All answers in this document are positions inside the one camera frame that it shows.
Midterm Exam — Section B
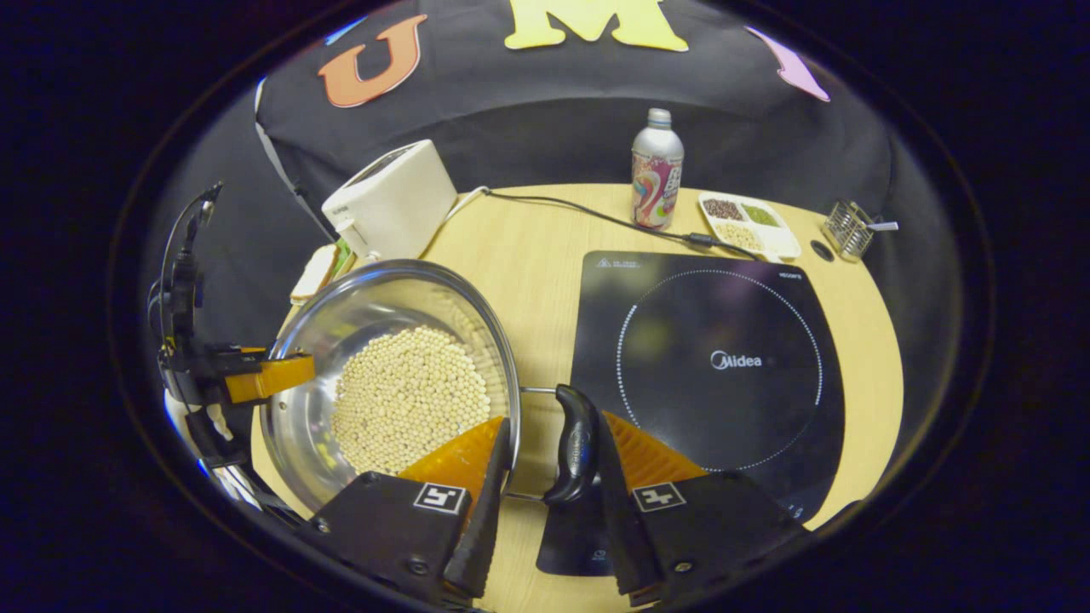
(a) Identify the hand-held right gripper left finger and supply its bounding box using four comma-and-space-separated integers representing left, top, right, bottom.
298, 415, 513, 607

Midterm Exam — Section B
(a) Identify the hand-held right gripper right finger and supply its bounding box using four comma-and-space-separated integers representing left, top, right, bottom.
596, 410, 810, 607

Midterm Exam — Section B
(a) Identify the stainless steel pot black handle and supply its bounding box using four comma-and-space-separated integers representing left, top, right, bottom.
260, 259, 601, 512

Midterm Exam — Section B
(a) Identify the black induction cooktop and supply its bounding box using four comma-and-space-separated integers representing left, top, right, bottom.
536, 249, 846, 577

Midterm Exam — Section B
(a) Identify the sandwich on green plate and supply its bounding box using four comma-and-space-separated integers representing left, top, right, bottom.
290, 243, 354, 306

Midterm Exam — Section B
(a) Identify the pile of soybeans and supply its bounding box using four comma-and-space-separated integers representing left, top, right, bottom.
330, 326, 492, 476

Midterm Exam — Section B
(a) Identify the white toaster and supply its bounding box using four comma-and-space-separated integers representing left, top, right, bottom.
322, 140, 458, 261

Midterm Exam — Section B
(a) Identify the white divided tray of beans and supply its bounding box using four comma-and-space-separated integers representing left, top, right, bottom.
698, 192, 802, 262

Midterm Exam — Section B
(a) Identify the silver drink bottle pink label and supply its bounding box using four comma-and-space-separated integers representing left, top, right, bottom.
631, 108, 685, 232

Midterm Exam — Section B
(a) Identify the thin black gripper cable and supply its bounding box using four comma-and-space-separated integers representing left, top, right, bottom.
158, 181, 224, 341

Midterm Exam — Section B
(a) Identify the white toaster cable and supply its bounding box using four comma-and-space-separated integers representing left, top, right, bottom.
443, 186, 491, 224

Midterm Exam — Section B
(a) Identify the black power cable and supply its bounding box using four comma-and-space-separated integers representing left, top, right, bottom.
485, 189, 754, 256

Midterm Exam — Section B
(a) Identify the wire utensil holder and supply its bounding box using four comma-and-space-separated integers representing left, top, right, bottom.
823, 200, 875, 261

